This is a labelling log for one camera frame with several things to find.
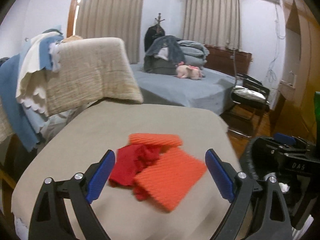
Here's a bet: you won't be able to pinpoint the silver seat cushion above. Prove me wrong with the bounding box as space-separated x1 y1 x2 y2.
233 86 266 102

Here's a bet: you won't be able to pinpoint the beige curtain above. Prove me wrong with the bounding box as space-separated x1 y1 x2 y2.
75 0 143 63
183 0 242 51

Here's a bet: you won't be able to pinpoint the wooden wardrobe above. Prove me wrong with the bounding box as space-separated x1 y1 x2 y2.
270 0 319 141

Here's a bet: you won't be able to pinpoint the wooden coat rack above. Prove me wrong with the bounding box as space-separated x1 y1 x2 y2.
144 12 165 52

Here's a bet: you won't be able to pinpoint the grey sheeted bed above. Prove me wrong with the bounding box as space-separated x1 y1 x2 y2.
131 64 235 115

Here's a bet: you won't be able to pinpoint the dark wooden headboard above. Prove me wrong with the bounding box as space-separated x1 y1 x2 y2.
204 44 252 76

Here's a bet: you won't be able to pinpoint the blue white scalloped blanket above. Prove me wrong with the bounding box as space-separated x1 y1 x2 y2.
1 26 64 152

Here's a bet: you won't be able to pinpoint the beige quilted sofa back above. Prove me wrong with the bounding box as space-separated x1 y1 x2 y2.
0 37 144 144

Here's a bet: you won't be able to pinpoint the beige left curtain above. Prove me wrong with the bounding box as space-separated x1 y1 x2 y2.
75 0 143 63

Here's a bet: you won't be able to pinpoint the black metal chair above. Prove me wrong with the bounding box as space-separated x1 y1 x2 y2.
222 59 270 138

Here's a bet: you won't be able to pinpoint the red cloth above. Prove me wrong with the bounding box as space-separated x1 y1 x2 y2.
109 144 161 201

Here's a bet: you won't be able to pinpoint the pink plush pig toy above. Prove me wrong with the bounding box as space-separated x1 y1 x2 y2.
176 62 204 80

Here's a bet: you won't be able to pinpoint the hanging white cables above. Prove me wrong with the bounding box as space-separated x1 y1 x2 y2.
265 3 286 84

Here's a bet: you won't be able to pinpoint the beige right curtain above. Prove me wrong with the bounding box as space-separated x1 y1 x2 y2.
183 0 242 51

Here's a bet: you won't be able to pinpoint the orange ribbed knit cloth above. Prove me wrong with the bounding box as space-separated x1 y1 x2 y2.
129 133 206 212

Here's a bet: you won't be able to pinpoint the black trash bin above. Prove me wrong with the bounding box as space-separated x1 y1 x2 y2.
238 135 316 230

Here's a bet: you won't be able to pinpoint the dark blue grey jacket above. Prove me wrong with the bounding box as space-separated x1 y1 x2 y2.
143 35 185 75

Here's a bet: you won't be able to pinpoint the white plastic bag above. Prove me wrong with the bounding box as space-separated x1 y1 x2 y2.
278 183 290 193

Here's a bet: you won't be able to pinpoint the beige sofa seat cover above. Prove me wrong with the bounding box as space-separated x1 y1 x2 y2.
11 101 239 239

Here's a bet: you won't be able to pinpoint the pile of grey folded blankets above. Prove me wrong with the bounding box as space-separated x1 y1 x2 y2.
178 40 210 69

